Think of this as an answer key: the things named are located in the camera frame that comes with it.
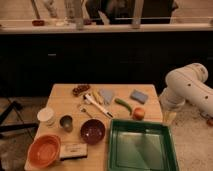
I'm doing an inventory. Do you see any blue sponge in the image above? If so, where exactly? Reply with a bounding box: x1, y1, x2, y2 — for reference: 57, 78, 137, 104
130, 90, 148, 104

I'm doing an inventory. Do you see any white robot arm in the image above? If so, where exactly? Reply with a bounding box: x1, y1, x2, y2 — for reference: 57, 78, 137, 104
159, 63, 213, 126

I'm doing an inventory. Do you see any purple bowl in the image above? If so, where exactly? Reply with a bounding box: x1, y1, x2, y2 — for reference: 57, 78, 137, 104
80, 119, 106, 145

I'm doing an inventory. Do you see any orange bowl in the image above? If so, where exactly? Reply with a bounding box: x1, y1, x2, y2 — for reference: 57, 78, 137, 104
28, 135, 61, 168

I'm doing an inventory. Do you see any red apple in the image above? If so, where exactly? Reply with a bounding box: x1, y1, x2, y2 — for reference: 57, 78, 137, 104
132, 107, 145, 120

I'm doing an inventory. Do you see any green plastic tray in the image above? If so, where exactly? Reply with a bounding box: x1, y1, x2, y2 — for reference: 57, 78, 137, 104
107, 119, 179, 171

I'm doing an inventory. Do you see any green chili pepper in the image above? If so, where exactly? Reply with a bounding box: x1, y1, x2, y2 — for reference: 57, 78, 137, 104
114, 98, 132, 115

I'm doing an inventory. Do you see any grey cloth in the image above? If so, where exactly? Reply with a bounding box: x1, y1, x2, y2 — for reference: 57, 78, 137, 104
99, 89, 114, 105

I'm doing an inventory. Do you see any yellow corn cob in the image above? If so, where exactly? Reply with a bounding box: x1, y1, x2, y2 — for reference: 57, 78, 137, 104
92, 91, 104, 105

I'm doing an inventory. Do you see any metal peeler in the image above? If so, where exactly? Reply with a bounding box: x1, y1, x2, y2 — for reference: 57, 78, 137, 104
78, 105, 93, 118

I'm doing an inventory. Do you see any brown grapes bunch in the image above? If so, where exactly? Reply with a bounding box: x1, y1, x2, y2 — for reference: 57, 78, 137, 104
72, 84, 90, 96

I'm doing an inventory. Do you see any metal cup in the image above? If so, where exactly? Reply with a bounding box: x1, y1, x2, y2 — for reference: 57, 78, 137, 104
60, 115, 73, 132

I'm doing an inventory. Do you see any white plastic cup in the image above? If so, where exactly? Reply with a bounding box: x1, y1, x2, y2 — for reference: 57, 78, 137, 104
37, 107, 55, 126

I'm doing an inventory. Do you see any black tripod stand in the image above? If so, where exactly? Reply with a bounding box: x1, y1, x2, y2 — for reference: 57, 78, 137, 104
0, 101, 38, 137

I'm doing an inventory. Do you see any red dish on counter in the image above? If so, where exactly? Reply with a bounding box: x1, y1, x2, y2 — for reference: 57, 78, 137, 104
32, 20, 45, 26

